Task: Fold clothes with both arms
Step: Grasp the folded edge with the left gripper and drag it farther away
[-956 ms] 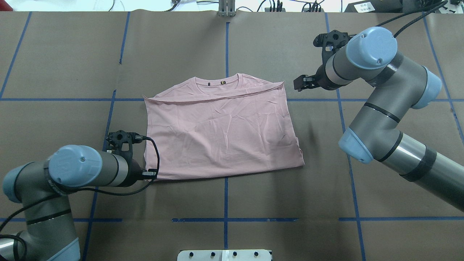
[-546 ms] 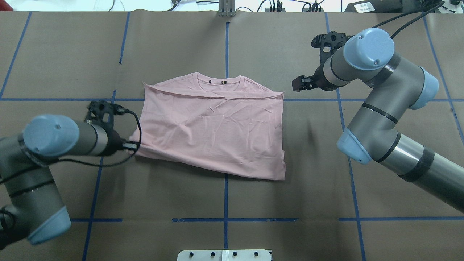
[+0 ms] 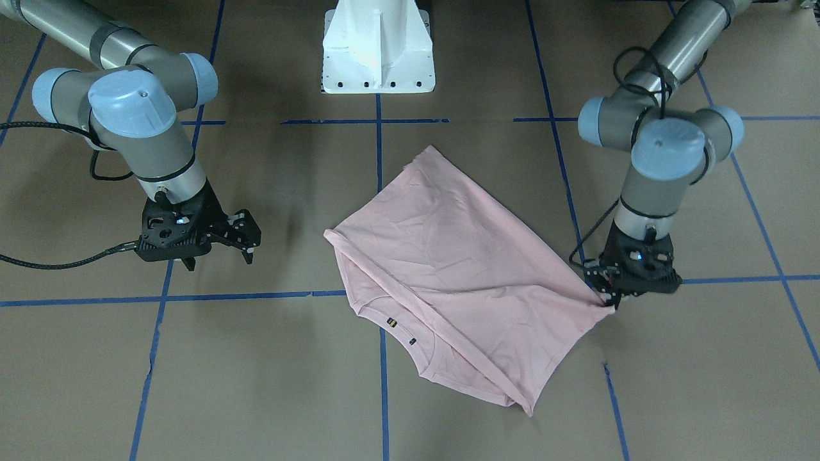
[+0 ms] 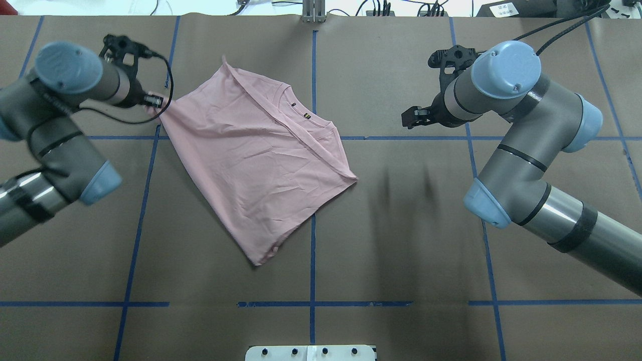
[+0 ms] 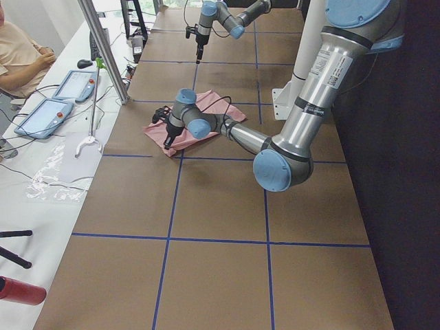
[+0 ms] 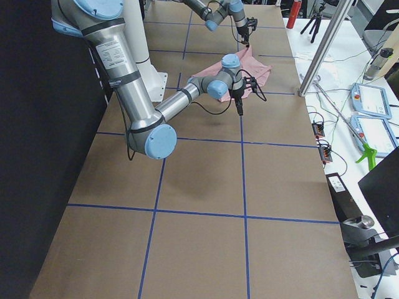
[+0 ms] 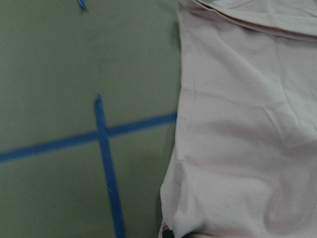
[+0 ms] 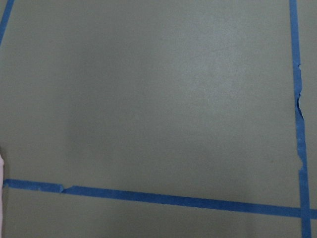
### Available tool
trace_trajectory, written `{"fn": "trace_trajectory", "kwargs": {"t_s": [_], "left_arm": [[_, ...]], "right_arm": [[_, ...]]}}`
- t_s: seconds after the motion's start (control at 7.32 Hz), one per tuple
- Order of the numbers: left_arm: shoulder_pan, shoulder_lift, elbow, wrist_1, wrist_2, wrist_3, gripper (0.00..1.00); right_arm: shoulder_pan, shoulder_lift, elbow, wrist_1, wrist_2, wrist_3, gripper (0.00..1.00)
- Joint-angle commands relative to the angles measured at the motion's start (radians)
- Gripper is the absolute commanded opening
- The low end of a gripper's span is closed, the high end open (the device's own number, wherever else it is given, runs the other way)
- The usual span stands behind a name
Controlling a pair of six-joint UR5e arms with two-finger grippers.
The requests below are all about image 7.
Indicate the pink Snoopy t-shirt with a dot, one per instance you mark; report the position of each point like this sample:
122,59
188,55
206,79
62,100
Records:
244,162

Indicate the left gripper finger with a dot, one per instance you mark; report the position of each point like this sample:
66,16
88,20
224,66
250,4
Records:
167,234

